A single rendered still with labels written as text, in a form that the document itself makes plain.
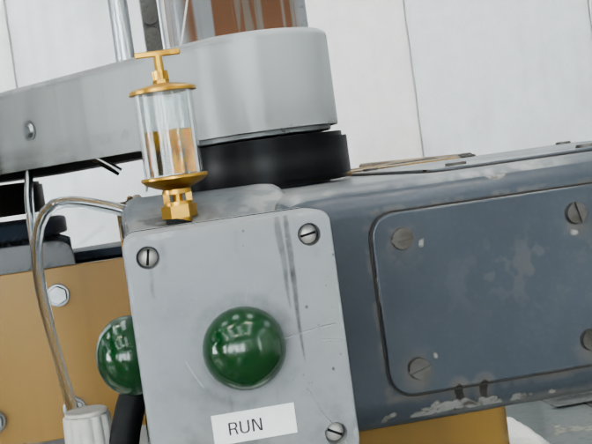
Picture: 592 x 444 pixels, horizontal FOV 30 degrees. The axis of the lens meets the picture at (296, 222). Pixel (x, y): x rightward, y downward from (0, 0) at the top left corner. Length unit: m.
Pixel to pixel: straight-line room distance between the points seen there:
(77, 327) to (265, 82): 0.32
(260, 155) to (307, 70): 0.05
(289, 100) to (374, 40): 5.23
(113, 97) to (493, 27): 5.39
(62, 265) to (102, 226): 4.78
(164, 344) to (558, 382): 0.18
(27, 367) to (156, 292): 0.44
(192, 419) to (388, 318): 0.10
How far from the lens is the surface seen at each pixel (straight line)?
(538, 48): 6.04
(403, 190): 0.46
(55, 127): 0.67
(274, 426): 0.40
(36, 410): 0.84
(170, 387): 0.40
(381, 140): 5.76
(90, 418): 0.66
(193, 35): 0.94
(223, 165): 0.56
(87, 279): 0.82
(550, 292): 0.48
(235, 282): 0.39
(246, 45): 0.56
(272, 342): 0.39
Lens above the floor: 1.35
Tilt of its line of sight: 3 degrees down
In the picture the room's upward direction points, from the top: 8 degrees counter-clockwise
